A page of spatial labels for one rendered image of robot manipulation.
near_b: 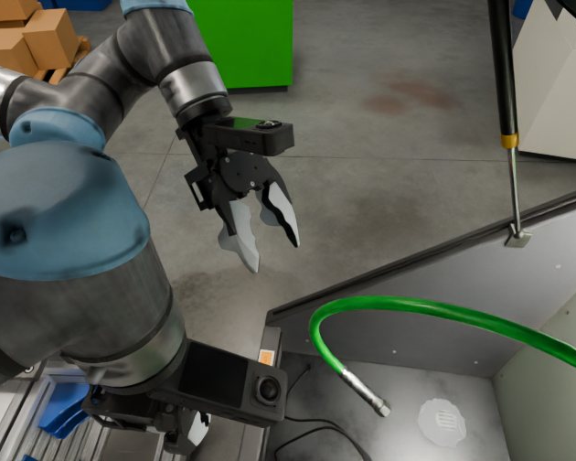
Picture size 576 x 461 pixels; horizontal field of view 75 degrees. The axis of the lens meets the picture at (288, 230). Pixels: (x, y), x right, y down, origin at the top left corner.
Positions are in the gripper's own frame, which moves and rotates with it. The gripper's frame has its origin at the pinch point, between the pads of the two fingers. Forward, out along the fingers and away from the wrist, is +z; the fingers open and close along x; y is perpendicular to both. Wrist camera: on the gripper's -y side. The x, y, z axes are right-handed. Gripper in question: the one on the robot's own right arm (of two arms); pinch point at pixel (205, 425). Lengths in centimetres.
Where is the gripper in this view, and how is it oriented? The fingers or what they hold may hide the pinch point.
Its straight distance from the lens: 48.5
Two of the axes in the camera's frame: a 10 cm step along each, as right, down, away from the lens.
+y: -9.9, -1.0, 0.9
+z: 0.0, 6.8, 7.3
